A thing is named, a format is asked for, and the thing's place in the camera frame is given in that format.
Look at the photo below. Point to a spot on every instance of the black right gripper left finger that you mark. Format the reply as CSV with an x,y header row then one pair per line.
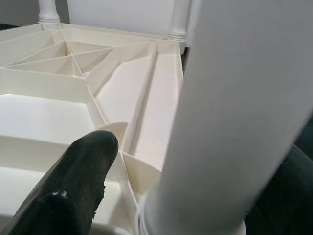
x,y
73,186

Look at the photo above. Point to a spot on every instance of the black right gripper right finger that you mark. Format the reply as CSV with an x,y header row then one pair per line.
x,y
288,195

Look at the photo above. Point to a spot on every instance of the white ribbed plastic table top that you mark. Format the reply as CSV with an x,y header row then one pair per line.
x,y
49,117

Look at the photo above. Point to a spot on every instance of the white tapered plastic table leg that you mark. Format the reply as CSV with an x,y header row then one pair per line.
x,y
49,11
232,98
178,19

